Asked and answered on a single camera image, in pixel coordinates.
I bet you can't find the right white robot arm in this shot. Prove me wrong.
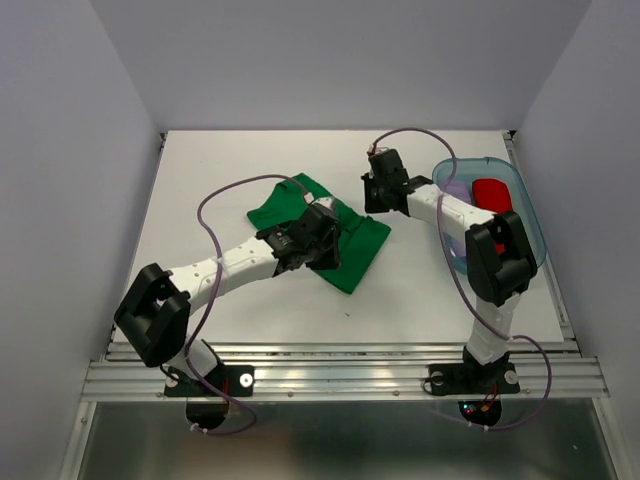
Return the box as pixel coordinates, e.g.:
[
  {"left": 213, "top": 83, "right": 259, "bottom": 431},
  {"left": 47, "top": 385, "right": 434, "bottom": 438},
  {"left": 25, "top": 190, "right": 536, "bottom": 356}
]
[{"left": 362, "top": 149, "right": 538, "bottom": 396}]

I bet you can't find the green t shirt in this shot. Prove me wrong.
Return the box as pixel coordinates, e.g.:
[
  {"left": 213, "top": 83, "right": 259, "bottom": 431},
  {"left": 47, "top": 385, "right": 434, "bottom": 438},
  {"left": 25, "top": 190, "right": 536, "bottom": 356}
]
[{"left": 246, "top": 180, "right": 391, "bottom": 294}]

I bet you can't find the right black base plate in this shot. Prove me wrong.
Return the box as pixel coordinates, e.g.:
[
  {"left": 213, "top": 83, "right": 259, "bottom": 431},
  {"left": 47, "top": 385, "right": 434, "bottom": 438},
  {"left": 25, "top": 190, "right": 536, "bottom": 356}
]
[{"left": 422, "top": 363, "right": 521, "bottom": 397}]

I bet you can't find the translucent blue plastic bin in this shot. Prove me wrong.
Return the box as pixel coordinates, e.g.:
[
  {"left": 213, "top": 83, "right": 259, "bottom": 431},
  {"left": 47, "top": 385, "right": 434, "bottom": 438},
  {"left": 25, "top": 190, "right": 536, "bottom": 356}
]
[{"left": 432, "top": 157, "right": 547, "bottom": 267}]

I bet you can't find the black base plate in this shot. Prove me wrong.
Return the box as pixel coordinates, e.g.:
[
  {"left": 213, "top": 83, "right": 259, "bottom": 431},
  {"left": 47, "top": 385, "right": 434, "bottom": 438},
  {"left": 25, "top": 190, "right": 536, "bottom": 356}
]
[
  {"left": 163, "top": 363, "right": 257, "bottom": 399},
  {"left": 422, "top": 363, "right": 521, "bottom": 397}
]

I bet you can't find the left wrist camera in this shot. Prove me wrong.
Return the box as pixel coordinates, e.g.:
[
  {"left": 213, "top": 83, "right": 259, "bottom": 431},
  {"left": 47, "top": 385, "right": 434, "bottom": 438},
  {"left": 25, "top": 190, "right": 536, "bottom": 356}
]
[{"left": 313, "top": 196, "right": 338, "bottom": 212}]

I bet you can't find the red t shirt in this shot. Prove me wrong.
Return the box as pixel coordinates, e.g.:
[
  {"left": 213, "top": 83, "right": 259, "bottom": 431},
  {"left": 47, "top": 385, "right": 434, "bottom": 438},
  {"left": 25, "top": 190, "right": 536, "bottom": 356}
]
[{"left": 472, "top": 177, "right": 515, "bottom": 254}]

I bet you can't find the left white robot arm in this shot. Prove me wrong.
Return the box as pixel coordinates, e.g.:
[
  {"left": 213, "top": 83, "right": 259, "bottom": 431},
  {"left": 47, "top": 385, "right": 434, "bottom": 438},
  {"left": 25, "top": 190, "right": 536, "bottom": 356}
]
[{"left": 114, "top": 197, "right": 341, "bottom": 394}]

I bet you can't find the lavender t shirt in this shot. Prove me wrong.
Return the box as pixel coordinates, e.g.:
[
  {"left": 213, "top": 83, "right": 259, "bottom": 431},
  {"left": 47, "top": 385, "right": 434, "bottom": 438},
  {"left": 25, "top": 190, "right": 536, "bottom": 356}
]
[{"left": 445, "top": 180, "right": 473, "bottom": 264}]

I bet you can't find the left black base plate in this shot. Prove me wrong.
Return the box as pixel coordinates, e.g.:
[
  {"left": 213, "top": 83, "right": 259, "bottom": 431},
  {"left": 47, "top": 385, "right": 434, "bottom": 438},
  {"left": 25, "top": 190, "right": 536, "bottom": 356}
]
[{"left": 163, "top": 363, "right": 257, "bottom": 399}]

